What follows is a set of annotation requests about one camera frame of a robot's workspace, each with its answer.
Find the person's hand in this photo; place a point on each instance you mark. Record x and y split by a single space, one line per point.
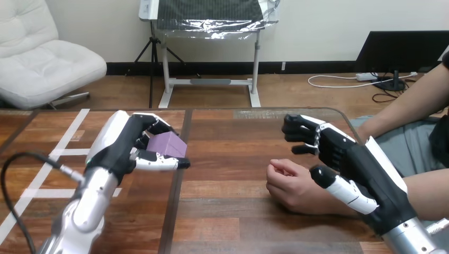
294 189

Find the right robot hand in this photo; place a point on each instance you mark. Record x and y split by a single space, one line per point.
372 178

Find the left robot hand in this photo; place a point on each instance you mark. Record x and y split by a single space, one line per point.
115 150

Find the purple block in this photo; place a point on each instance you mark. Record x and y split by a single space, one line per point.
168 144

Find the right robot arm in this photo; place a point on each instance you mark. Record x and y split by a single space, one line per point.
408 240

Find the person's forearm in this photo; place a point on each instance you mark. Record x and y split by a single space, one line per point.
410 105
429 196

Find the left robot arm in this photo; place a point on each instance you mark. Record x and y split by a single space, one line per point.
86 210

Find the person's body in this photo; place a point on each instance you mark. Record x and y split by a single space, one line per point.
410 147

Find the white power strip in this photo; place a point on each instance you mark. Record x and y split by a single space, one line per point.
365 76

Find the black tripod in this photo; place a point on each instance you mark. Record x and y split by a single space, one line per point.
153 52

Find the white cushioned chair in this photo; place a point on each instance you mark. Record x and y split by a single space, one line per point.
42 66

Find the white desk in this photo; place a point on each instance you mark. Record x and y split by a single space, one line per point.
210 82

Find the dark screen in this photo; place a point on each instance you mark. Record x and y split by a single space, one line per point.
400 51

